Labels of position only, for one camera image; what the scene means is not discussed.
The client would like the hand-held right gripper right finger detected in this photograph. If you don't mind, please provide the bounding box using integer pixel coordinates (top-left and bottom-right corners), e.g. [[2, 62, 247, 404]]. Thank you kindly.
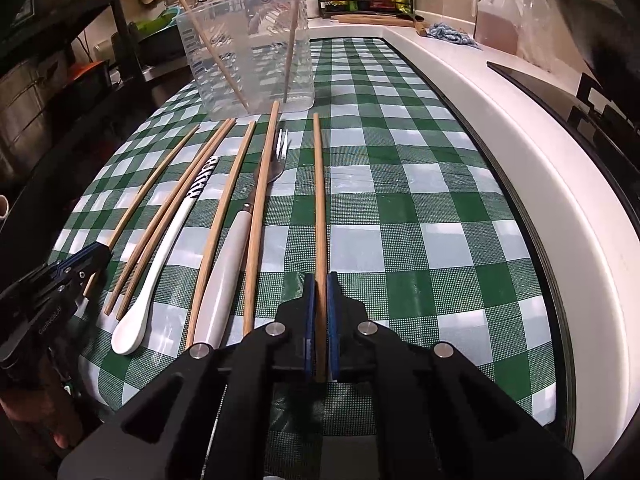
[[327, 271, 585, 480]]

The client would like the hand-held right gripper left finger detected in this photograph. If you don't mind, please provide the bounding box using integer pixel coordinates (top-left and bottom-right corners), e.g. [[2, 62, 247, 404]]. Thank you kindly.
[[57, 274, 318, 480]]

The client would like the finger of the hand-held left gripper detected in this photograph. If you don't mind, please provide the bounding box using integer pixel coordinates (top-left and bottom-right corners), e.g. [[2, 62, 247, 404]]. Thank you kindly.
[[52, 266, 99, 296], [47, 242, 112, 276]]

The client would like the wooden chopstick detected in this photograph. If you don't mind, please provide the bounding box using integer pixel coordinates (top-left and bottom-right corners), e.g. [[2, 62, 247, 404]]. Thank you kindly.
[[282, 0, 309, 105], [313, 112, 327, 382], [243, 101, 280, 337], [82, 125, 201, 297], [168, 0, 250, 111], [116, 120, 237, 321], [185, 120, 257, 351], [105, 118, 234, 316]]

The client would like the white handled metal fork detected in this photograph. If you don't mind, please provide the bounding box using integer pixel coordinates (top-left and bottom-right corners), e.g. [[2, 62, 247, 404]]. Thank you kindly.
[[192, 129, 291, 350]]

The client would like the clear plastic container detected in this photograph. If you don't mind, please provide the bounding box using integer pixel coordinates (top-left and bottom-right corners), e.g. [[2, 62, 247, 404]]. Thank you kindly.
[[175, 0, 316, 122]]

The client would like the person's left hand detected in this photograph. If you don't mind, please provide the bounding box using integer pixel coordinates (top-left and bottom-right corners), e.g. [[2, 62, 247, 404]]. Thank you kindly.
[[0, 360, 83, 453]]

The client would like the green checkered tablecloth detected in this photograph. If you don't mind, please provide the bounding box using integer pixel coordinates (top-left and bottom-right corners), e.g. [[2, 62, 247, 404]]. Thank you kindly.
[[47, 36, 560, 436]]

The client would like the large stainless steel pot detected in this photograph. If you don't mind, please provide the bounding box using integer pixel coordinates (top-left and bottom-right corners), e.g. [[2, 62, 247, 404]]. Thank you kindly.
[[0, 57, 48, 171]]

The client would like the orange container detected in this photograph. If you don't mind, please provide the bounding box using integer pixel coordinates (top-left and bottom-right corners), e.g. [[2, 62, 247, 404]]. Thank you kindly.
[[70, 60, 108, 77]]

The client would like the black cooking pot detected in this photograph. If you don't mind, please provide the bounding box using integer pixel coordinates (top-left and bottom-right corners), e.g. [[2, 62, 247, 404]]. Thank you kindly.
[[136, 30, 187, 67]]

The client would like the black metal shelf rack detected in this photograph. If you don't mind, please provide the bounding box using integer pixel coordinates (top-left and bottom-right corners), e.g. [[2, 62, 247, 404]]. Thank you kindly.
[[0, 0, 146, 86]]

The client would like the green plastic colander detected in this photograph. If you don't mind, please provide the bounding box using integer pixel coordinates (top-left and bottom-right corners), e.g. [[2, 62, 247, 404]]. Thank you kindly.
[[131, 7, 183, 36]]

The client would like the round wooden cutting board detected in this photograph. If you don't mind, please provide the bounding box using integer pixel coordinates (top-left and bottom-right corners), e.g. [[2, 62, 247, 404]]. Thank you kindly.
[[330, 12, 416, 26]]

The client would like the blue knitted cloth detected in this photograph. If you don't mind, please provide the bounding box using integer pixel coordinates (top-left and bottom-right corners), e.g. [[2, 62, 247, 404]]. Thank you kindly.
[[425, 22, 483, 51]]

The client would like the black glass cooktop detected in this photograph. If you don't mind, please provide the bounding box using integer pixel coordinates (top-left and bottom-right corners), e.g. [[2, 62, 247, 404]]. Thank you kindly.
[[487, 61, 640, 196]]

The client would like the plastic jug with brown liquid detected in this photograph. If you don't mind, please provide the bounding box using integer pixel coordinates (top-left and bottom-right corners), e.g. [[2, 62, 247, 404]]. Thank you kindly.
[[474, 0, 523, 53]]

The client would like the clear empty plastic bottle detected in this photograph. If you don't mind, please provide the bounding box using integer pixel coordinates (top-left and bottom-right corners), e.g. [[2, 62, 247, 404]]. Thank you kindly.
[[520, 0, 557, 72]]

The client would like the white spoon black patterned handle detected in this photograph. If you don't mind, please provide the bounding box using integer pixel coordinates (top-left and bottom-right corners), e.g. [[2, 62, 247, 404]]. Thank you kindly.
[[111, 156, 219, 356]]

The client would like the wooden handled black spatula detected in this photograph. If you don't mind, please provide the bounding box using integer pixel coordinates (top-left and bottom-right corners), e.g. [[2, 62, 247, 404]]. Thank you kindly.
[[372, 10, 428, 37]]

